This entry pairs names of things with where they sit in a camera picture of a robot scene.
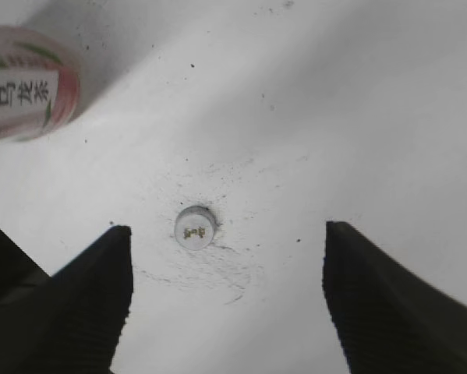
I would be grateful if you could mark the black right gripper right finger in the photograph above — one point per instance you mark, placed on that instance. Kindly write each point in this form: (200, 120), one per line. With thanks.
(387, 319)

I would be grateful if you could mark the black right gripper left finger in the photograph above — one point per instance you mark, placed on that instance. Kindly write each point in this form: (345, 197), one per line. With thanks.
(69, 322)

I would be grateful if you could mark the white bottle cap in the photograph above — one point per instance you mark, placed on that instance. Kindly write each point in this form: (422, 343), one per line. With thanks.
(195, 228)

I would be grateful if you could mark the oolong tea bottle pink label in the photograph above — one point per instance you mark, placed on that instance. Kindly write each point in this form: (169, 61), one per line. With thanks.
(39, 84)

